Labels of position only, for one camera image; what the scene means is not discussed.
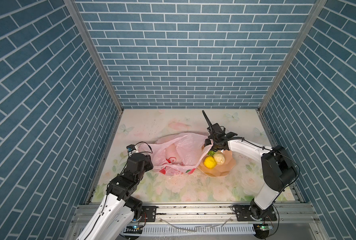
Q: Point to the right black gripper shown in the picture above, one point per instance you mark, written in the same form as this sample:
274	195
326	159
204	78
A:
207	142

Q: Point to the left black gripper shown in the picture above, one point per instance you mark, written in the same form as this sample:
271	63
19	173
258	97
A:
148	162

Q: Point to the green fake fruit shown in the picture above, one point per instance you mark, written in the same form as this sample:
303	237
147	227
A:
211	153

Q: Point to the cream fake garlic bulb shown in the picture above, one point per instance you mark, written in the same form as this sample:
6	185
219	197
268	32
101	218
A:
219	158

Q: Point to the yellow fake lemon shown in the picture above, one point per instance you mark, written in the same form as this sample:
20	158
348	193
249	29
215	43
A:
210	162

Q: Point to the peach lotus shaped bowl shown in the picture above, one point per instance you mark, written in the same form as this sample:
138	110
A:
219	170

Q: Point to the pink plastic bag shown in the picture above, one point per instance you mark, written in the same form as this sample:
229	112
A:
179	154

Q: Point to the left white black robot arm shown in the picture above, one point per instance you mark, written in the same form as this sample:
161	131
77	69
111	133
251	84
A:
118	207

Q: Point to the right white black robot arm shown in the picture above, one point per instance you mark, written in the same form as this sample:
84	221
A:
279	170

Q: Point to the peach fake fruit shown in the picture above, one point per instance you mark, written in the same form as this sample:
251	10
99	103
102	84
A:
172	156

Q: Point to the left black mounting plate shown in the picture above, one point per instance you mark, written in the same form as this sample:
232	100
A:
146	214

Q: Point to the black mounting plate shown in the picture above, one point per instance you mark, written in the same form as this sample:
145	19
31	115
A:
146	214
245	213

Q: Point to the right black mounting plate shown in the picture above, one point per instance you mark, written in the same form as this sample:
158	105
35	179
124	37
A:
245	213

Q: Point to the white ventilation grille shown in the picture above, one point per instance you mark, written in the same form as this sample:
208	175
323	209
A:
186	230

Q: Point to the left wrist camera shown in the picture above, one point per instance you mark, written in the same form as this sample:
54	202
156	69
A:
131	149

